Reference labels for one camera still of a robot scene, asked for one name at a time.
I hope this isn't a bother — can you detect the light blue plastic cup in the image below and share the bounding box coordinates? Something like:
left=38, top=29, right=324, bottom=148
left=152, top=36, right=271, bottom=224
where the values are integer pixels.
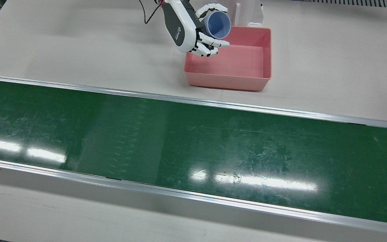
left=201, top=11, right=231, bottom=39

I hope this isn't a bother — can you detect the green conveyor belt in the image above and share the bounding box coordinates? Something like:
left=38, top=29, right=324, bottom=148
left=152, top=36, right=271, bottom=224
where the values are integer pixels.
left=0, top=75, right=387, bottom=236

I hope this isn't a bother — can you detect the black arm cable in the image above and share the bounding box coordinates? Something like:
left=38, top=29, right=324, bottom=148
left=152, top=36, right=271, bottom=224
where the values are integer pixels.
left=139, top=0, right=164, bottom=25

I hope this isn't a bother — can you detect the pink plastic box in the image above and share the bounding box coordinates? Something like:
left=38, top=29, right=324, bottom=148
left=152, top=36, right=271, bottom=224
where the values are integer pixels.
left=184, top=26, right=272, bottom=92

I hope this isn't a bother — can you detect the white grey right robot hand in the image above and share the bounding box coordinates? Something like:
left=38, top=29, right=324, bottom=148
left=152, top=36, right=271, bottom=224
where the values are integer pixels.
left=162, top=0, right=230, bottom=57

